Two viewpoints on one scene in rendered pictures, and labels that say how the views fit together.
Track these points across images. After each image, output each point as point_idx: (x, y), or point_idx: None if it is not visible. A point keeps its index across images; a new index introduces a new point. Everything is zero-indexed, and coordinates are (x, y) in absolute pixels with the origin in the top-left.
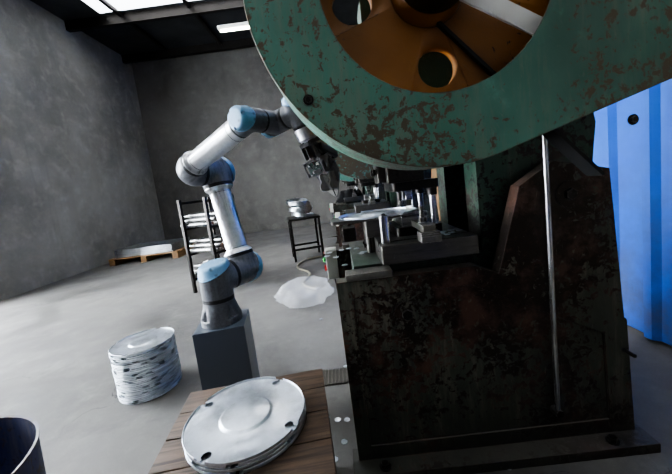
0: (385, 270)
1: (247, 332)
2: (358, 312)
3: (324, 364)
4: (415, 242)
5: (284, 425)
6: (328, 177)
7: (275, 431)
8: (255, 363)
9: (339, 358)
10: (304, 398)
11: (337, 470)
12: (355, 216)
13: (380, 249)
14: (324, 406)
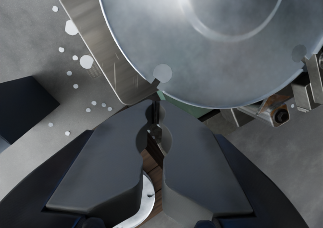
0: (229, 133)
1: (6, 125)
2: None
3: None
4: (287, 100)
5: (147, 196)
6: (142, 173)
7: (145, 201)
8: (16, 95)
9: None
10: (144, 173)
11: (129, 106)
12: (168, 11)
13: (230, 116)
14: (155, 164)
